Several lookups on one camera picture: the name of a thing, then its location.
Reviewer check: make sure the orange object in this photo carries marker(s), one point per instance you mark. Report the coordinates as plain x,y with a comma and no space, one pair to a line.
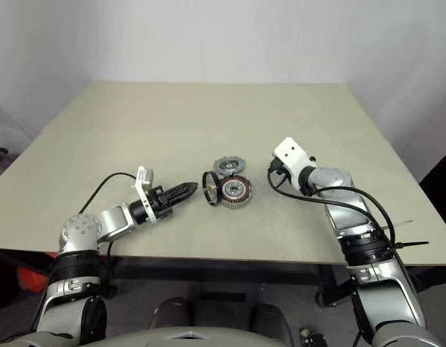
31,280

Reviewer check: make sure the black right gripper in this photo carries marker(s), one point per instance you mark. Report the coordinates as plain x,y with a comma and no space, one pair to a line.
278,170

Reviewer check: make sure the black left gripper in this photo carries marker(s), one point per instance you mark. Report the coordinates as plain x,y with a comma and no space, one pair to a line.
159,202

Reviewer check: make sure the motor stator with copper windings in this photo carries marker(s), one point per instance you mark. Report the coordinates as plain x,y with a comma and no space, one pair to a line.
237,188

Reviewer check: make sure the dark rounded knee shape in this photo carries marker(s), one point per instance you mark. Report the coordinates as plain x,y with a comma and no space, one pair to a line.
173,314
269,316

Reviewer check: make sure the small black and white device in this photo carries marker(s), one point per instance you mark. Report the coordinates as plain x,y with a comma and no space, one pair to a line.
311,338

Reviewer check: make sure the grey robot torso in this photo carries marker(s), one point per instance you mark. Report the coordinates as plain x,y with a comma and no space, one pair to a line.
244,338

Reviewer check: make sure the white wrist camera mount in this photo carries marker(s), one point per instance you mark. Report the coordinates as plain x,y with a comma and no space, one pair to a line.
140,180
291,152

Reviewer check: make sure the grey toothed gear disc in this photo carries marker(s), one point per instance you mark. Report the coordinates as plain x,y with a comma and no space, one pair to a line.
230,165

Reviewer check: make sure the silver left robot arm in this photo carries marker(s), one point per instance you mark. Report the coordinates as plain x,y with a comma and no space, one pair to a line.
114,220

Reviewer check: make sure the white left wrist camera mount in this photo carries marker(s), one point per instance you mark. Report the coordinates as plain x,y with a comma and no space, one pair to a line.
140,180

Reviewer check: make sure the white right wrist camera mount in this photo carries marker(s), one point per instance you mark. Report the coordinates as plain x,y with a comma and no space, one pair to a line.
291,152

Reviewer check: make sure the black table frame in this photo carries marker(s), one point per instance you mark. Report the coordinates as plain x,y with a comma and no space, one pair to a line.
327,289

